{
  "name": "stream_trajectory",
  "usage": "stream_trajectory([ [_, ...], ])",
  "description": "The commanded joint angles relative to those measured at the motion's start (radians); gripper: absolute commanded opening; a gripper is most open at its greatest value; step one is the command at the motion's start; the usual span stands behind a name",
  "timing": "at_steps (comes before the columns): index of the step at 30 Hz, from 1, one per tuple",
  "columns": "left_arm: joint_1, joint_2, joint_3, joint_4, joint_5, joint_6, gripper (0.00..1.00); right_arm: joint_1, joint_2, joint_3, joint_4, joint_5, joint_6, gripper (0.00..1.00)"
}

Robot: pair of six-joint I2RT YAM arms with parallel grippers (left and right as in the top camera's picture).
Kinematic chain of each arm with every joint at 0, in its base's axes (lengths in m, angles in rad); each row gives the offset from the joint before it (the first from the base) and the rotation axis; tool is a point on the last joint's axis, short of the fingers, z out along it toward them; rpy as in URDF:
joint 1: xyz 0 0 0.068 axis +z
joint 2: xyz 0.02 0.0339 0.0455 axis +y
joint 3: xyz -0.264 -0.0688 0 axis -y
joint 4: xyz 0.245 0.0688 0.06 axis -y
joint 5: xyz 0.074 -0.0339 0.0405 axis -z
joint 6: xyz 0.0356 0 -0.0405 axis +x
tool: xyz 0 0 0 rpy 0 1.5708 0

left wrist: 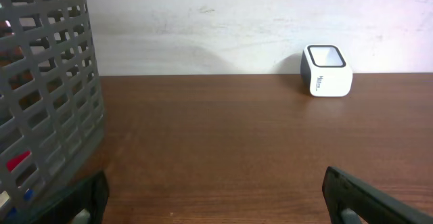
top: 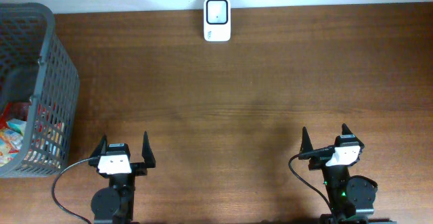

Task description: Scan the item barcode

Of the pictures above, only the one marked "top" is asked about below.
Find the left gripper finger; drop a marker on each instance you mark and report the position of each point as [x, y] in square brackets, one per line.
[147, 153]
[100, 150]

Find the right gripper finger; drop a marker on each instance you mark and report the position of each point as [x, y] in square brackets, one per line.
[346, 130]
[306, 145]

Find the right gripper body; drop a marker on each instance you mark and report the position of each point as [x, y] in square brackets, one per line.
[318, 163]

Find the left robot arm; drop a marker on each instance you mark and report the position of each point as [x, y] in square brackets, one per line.
[115, 203]

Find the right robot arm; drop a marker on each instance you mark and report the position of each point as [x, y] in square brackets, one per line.
[350, 197]

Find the white barcode scanner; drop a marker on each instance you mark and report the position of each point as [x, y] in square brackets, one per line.
[217, 20]

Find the snack packets in basket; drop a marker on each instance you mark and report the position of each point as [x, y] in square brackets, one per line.
[11, 136]

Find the grey plastic mesh basket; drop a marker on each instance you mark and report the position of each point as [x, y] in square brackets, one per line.
[36, 68]

